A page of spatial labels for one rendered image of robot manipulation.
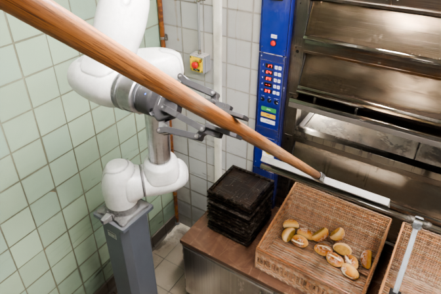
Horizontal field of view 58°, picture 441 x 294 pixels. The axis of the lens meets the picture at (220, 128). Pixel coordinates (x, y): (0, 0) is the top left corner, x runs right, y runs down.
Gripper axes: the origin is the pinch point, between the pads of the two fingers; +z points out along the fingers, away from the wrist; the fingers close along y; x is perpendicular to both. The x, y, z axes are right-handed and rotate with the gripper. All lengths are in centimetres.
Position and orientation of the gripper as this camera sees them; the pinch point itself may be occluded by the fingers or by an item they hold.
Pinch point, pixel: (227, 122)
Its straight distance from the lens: 75.1
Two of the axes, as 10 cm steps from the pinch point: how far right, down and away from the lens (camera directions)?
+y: -3.5, 9.3, -0.6
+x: -4.0, -2.1, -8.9
